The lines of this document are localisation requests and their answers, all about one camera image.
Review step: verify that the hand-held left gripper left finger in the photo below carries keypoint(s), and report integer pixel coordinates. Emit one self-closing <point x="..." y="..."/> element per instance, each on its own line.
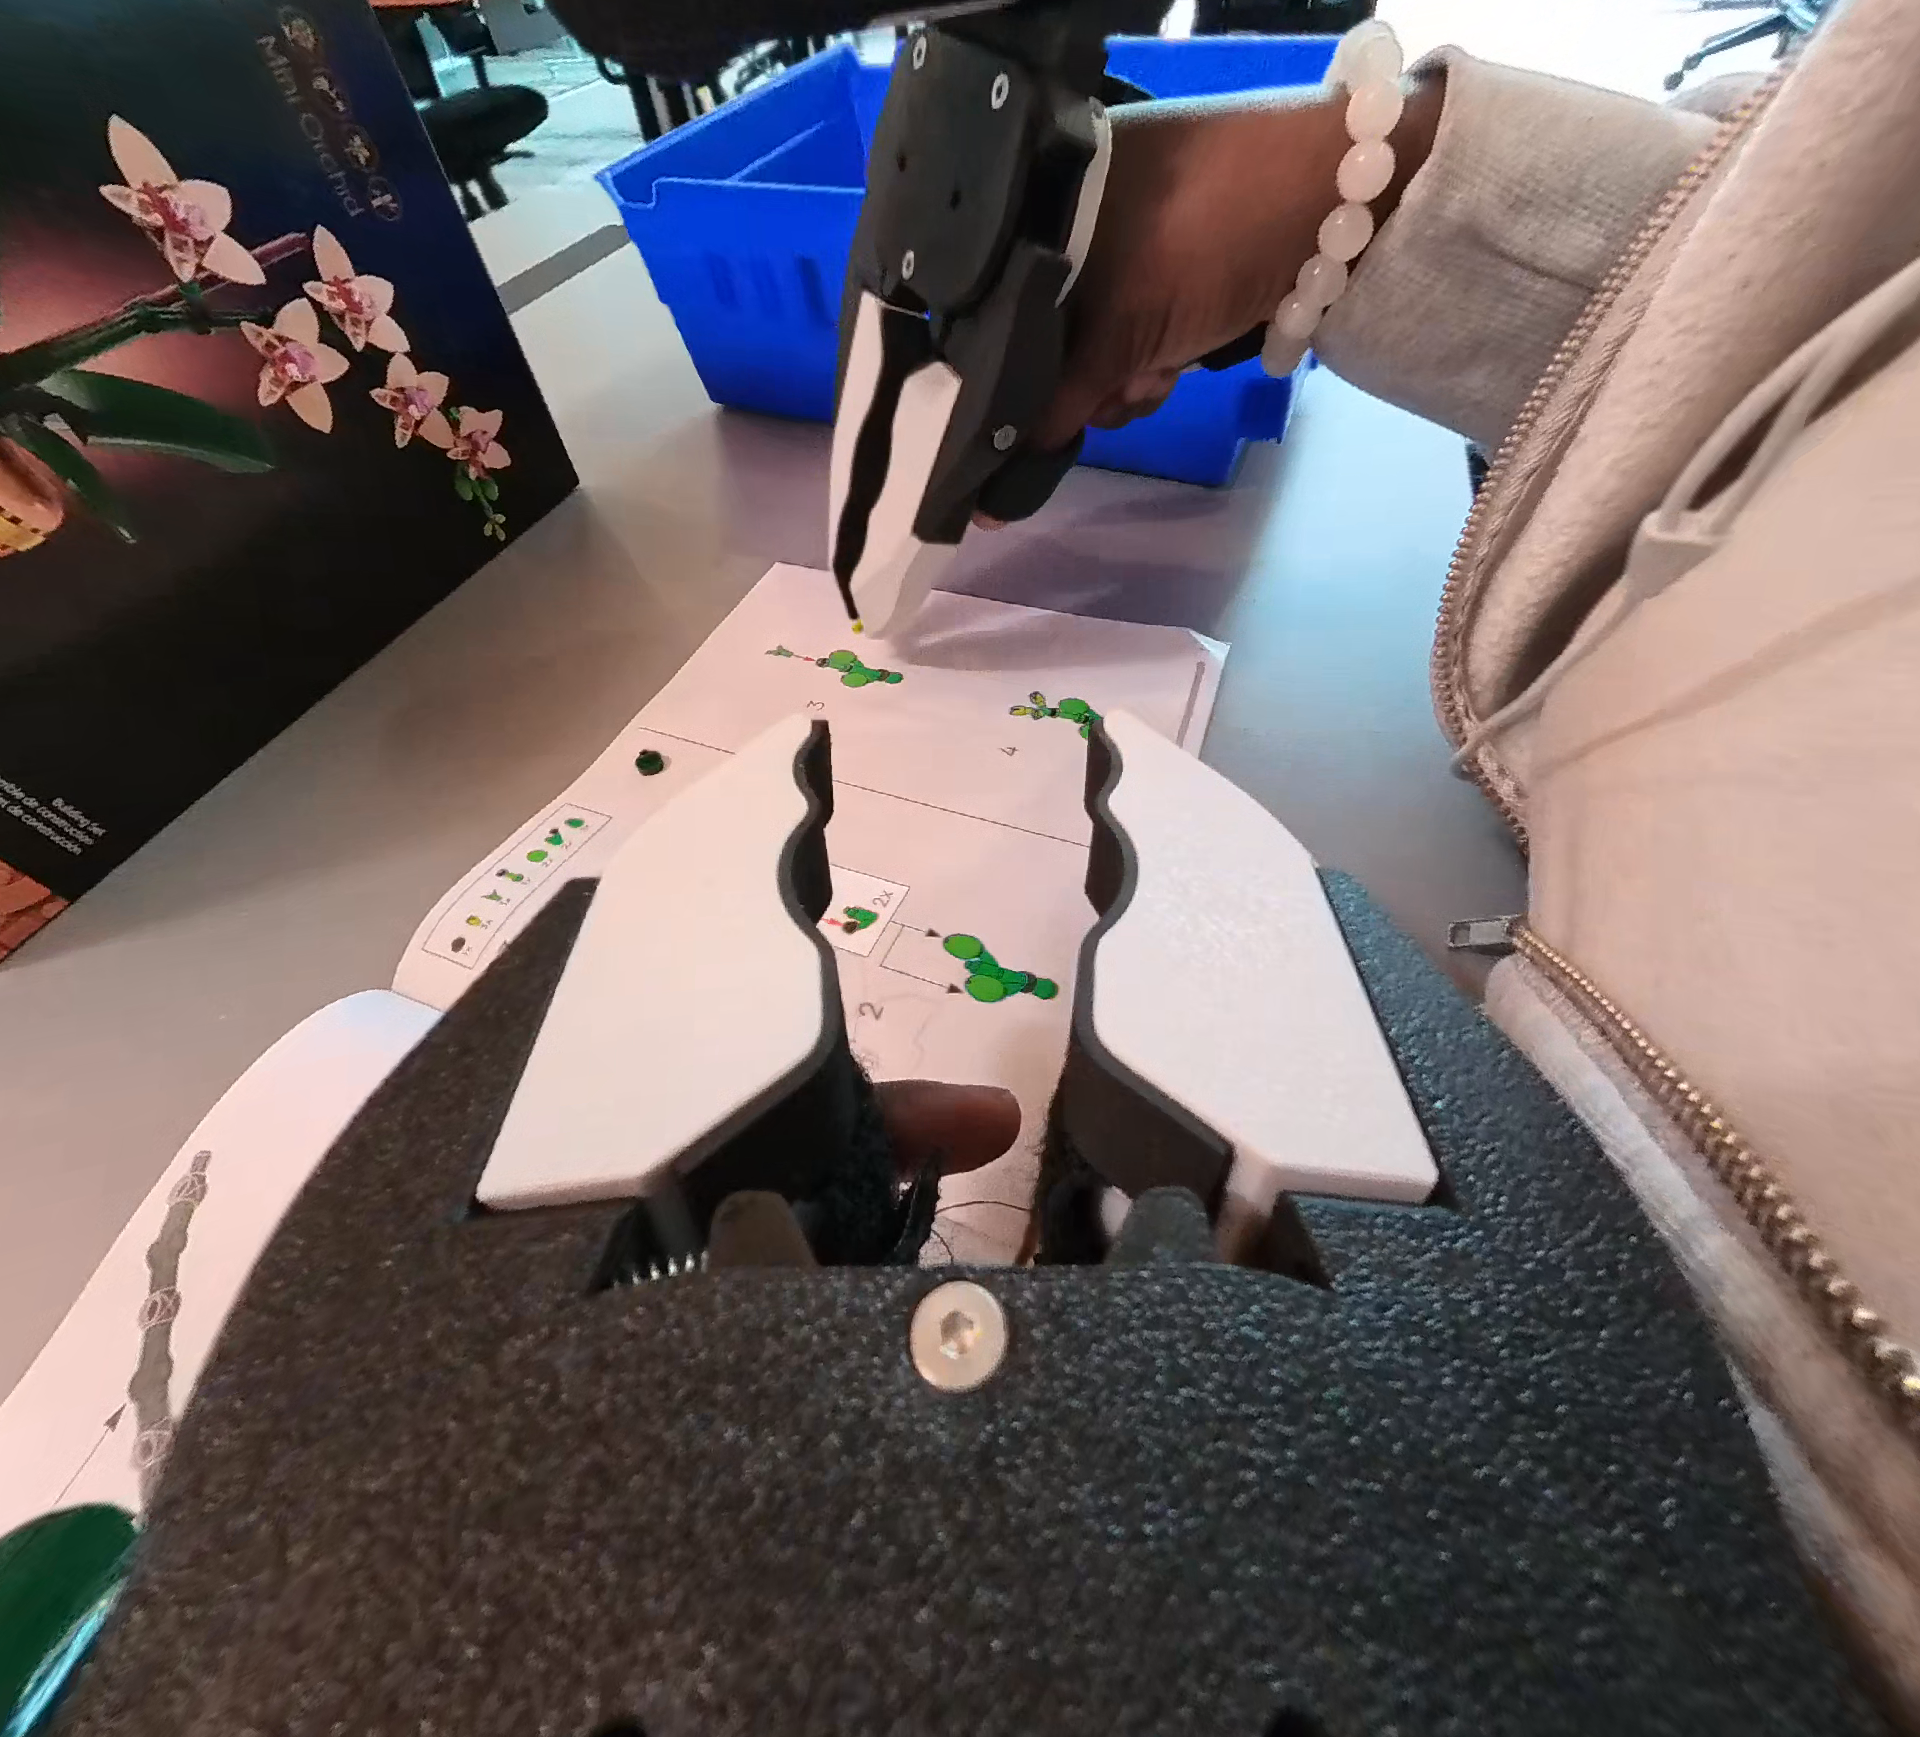
<point x="675" y="973"/>

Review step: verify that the person's left hand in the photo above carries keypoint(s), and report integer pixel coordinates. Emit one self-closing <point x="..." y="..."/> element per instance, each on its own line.
<point x="953" y="1124"/>

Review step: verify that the person's beige zip jacket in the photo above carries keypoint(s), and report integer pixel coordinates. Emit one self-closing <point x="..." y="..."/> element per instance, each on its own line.
<point x="1770" y="717"/>

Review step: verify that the black office chair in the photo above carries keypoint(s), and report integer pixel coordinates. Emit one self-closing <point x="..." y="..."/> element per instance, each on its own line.
<point x="481" y="125"/>

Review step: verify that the person's right hand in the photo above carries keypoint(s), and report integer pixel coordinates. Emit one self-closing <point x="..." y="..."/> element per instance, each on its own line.
<point x="1200" y="236"/>

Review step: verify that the blue plastic bin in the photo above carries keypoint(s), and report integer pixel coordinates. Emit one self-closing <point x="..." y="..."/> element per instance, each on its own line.
<point x="751" y="253"/>

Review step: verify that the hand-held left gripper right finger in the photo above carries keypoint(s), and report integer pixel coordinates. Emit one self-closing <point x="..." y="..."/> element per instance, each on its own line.
<point x="1244" y="973"/>

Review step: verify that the dark orchid picture box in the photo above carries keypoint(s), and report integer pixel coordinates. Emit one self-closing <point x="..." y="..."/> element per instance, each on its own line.
<point x="224" y="567"/>

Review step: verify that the person's right forearm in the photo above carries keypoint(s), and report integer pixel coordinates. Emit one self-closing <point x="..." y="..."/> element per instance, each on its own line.
<point x="1501" y="236"/>

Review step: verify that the white instruction booklet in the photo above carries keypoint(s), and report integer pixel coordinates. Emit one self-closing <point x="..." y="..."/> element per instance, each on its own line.
<point x="961" y="748"/>

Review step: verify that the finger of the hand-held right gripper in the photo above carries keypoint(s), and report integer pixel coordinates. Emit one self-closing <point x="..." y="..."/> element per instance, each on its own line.
<point x="900" y="567"/>
<point x="854" y="418"/>

